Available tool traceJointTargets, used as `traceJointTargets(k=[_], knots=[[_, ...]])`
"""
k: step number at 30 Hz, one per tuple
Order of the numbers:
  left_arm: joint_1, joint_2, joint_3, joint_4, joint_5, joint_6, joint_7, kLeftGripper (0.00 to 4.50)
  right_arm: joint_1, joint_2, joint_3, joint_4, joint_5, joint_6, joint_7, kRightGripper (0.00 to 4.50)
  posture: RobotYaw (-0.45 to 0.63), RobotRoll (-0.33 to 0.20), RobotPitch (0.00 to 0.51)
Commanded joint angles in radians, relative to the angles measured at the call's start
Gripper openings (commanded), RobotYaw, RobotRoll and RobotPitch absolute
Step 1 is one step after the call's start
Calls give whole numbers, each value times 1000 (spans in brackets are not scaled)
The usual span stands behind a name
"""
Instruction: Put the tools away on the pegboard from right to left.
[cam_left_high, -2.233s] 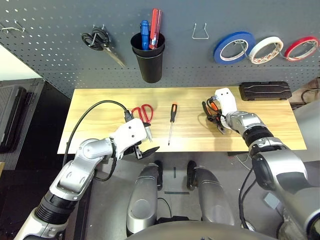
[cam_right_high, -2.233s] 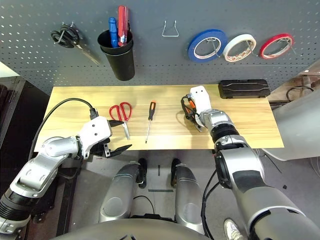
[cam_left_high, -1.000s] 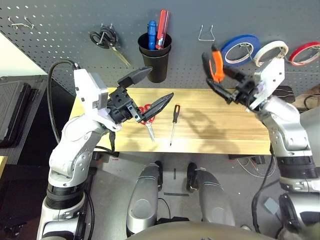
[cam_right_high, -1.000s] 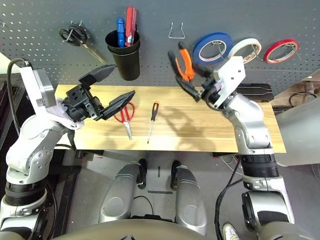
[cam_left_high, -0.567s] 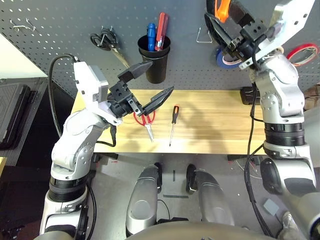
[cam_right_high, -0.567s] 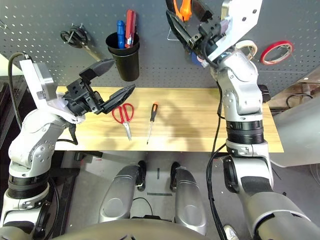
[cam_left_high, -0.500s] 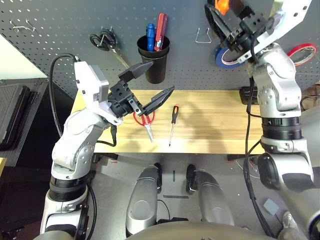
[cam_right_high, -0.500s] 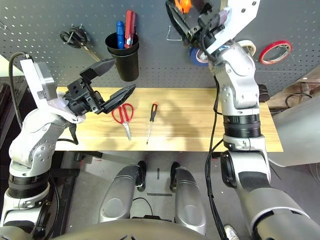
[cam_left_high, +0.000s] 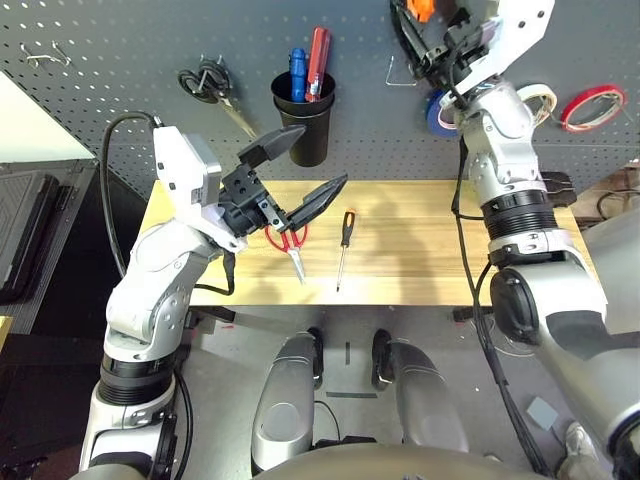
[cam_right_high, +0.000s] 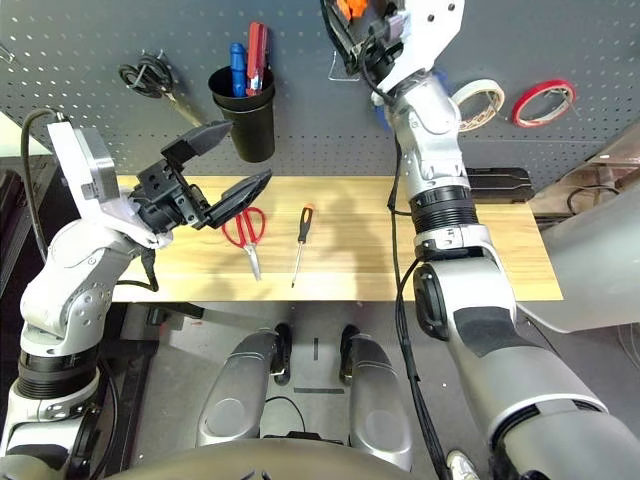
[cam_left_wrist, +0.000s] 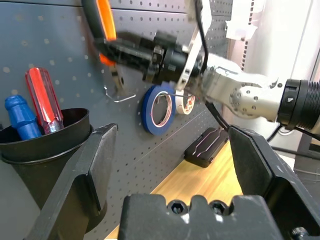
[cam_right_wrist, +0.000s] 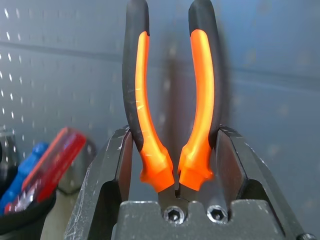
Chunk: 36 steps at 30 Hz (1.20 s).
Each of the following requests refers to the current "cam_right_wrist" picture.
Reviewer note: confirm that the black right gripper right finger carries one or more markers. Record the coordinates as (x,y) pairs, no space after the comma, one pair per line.
(252,175)

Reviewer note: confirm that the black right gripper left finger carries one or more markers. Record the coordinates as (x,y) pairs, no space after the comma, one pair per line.
(95,180)

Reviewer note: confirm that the orange black pliers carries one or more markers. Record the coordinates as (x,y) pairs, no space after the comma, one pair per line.
(202,87)

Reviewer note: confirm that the grey metal pegboard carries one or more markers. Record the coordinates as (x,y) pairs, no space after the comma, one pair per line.
(262,75)

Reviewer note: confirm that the black plastic cup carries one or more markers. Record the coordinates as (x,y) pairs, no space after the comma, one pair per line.
(27,215)

